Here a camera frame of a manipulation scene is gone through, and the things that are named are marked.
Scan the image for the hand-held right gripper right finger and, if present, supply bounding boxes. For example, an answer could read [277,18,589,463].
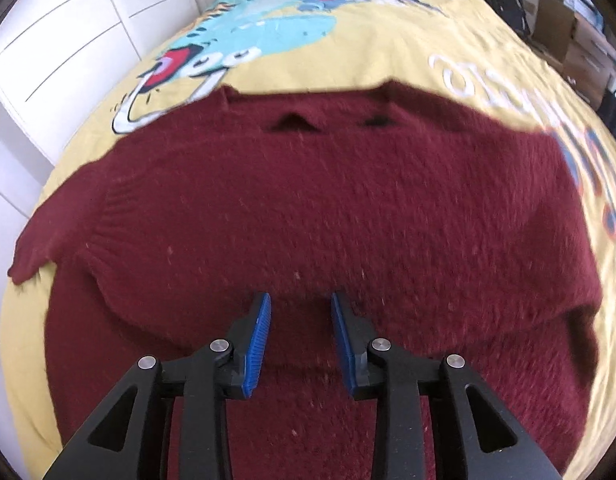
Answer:
[330,290,563,480]

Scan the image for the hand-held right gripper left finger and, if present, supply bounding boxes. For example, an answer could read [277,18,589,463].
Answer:
[43,291,273,480]

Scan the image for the maroon knitted sweater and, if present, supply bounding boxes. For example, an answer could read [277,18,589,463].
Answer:
[8,82,604,480]

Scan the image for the yellow printed blanket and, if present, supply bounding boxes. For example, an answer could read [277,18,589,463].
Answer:
[0,0,616,480]

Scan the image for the black bag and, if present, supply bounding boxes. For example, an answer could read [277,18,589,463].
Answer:
[598,74,616,142]

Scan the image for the white wardrobe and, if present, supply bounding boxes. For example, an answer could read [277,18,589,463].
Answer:
[0,0,237,461]

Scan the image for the brown cardboard box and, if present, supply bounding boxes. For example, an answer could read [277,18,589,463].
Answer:
[530,5,578,61]

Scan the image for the wooden drawer cabinet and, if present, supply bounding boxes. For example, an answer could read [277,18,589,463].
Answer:
[562,15,616,107]

